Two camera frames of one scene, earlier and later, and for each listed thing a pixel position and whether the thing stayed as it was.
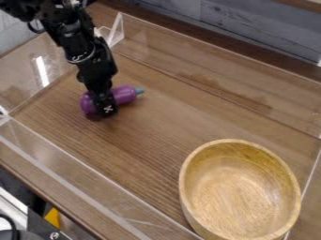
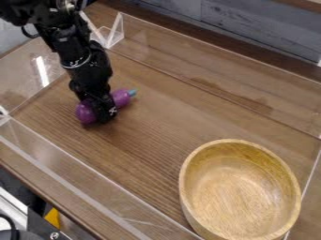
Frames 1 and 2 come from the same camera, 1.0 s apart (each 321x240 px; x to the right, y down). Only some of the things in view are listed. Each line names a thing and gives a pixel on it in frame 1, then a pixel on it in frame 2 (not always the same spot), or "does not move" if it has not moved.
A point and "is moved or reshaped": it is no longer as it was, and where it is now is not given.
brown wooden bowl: x=238 y=193 does not move
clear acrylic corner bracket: x=112 y=34 does not move
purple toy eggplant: x=124 y=95 is moved or reshaped
